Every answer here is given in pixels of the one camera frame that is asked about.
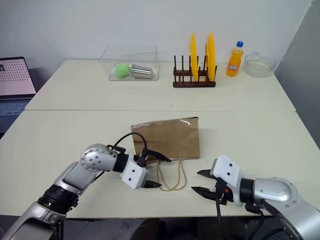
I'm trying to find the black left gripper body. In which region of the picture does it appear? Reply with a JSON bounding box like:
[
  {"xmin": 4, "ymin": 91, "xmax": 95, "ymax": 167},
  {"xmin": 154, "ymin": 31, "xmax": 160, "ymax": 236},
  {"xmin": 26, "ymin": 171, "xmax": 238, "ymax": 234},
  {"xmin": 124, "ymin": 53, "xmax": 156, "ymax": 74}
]
[{"xmin": 134, "ymin": 149, "xmax": 151, "ymax": 189}]

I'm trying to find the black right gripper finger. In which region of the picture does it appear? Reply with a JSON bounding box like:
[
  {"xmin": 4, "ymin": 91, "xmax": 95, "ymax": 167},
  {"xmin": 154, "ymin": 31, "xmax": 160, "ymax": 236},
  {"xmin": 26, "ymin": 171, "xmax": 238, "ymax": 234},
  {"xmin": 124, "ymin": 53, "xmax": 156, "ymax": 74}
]
[
  {"xmin": 196, "ymin": 169, "xmax": 214, "ymax": 181},
  {"xmin": 190, "ymin": 186, "xmax": 218, "ymax": 201}
]

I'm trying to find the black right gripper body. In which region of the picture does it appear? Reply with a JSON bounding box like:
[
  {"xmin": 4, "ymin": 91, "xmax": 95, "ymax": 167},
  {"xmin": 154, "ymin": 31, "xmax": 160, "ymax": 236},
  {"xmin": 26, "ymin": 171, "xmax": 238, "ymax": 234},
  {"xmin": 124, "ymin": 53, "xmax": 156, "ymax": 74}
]
[{"xmin": 213, "ymin": 177, "xmax": 235, "ymax": 205}]

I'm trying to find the brown paper bag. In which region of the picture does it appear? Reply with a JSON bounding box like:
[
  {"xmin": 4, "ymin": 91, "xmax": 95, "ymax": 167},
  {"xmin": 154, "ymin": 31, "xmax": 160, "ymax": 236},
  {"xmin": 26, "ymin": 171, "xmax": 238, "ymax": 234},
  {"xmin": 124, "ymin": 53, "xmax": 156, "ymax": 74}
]
[{"xmin": 130, "ymin": 116, "xmax": 201, "ymax": 192}]

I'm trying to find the brown wooden dish rack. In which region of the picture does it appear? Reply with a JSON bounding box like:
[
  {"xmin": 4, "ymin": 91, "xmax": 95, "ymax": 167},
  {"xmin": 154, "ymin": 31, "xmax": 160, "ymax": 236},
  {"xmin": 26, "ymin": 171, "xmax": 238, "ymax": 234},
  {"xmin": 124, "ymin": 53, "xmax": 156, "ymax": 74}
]
[{"xmin": 172, "ymin": 54, "xmax": 218, "ymax": 89}]

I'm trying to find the stainless steel cup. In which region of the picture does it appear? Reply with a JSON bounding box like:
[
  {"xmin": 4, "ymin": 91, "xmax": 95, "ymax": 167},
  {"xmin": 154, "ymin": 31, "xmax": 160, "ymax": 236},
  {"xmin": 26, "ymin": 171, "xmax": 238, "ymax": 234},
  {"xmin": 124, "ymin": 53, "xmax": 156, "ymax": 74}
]
[{"xmin": 129, "ymin": 63, "xmax": 154, "ymax": 80}]

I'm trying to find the green fuzzy ball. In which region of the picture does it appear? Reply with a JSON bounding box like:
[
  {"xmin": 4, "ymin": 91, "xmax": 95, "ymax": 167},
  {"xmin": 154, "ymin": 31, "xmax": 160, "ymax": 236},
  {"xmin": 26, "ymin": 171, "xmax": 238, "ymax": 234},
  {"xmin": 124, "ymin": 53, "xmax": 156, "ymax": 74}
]
[{"xmin": 114, "ymin": 63, "xmax": 131, "ymax": 80}]

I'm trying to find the clear plastic box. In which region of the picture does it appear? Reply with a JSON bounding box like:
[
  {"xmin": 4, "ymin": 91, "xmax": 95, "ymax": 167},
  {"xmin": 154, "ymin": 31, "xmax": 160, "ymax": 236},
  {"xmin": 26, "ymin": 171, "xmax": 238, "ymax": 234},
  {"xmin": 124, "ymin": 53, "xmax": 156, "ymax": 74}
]
[{"xmin": 98, "ymin": 44, "xmax": 161, "ymax": 82}]

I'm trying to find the yellow plate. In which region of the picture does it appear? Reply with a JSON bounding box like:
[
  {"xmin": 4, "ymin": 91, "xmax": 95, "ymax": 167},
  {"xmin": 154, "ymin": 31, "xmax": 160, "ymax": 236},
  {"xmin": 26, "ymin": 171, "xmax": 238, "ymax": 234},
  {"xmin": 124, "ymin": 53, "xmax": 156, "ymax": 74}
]
[
  {"xmin": 204, "ymin": 32, "xmax": 217, "ymax": 83},
  {"xmin": 188, "ymin": 32, "xmax": 200, "ymax": 83}
]

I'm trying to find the orange soda bottle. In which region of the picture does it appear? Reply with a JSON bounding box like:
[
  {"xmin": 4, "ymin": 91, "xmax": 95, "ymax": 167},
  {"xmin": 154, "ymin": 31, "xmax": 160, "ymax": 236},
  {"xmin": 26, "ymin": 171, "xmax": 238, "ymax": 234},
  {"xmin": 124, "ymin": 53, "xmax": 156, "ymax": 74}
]
[{"xmin": 225, "ymin": 40, "xmax": 245, "ymax": 78}]

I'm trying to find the clear glass bowl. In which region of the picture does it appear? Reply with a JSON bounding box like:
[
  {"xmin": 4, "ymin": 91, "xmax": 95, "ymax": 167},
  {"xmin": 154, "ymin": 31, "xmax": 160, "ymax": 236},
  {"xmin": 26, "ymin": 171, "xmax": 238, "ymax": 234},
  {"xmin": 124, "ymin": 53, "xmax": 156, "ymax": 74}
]
[{"xmin": 243, "ymin": 51, "xmax": 277, "ymax": 79}]

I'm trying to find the open laptop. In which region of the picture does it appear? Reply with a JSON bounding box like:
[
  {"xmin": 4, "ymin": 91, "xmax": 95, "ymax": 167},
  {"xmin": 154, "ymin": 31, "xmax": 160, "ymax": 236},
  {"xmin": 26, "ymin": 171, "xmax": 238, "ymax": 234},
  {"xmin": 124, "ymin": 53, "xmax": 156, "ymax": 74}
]
[{"xmin": 0, "ymin": 56, "xmax": 38, "ymax": 134}]

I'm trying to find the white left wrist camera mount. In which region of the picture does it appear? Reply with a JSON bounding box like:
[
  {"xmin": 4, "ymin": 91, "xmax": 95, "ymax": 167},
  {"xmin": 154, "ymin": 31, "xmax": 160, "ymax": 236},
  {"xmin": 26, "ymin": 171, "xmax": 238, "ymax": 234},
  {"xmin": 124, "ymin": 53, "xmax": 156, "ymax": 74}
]
[{"xmin": 120, "ymin": 155, "xmax": 148, "ymax": 190}]

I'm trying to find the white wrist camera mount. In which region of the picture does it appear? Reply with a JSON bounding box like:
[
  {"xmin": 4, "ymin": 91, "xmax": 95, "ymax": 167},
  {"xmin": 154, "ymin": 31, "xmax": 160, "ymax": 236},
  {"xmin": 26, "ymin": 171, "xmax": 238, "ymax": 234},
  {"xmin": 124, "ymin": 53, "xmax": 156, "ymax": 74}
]
[
  {"xmin": 120, "ymin": 155, "xmax": 148, "ymax": 190},
  {"xmin": 209, "ymin": 155, "xmax": 245, "ymax": 208}
]

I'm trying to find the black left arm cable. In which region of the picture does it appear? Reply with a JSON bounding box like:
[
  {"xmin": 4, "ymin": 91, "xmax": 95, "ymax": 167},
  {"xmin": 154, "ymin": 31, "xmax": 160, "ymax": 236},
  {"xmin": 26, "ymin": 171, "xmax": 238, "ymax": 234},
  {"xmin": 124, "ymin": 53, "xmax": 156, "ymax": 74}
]
[{"xmin": 107, "ymin": 132, "xmax": 149, "ymax": 167}]

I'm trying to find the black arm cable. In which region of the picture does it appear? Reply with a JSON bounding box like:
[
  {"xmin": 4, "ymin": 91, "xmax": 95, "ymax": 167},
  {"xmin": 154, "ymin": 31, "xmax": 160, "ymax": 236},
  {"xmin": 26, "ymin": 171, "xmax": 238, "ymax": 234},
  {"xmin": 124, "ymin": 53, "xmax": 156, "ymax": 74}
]
[
  {"xmin": 215, "ymin": 197, "xmax": 266, "ymax": 240},
  {"xmin": 107, "ymin": 132, "xmax": 149, "ymax": 167}
]

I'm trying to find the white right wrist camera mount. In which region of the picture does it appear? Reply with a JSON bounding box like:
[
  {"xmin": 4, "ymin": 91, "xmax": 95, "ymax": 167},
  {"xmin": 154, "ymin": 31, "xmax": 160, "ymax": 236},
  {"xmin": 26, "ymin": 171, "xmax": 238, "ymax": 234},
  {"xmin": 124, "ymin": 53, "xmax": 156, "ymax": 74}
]
[{"xmin": 209, "ymin": 155, "xmax": 245, "ymax": 208}]

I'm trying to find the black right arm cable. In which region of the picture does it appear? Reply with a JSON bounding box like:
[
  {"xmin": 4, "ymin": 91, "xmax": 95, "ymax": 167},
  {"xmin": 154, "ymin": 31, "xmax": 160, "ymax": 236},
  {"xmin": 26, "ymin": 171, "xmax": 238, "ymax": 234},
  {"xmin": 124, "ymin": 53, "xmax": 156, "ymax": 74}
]
[{"xmin": 215, "ymin": 197, "xmax": 266, "ymax": 240}]

